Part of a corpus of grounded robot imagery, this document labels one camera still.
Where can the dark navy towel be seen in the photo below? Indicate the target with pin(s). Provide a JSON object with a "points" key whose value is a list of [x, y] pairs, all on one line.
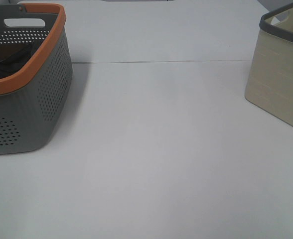
{"points": [[14, 56]]}

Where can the grey basket with orange rim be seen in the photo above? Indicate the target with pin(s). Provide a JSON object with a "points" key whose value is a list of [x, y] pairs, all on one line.
{"points": [[32, 99]]}

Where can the beige fabric bin grey rim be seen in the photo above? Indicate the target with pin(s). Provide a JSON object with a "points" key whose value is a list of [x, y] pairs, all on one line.
{"points": [[270, 80]]}

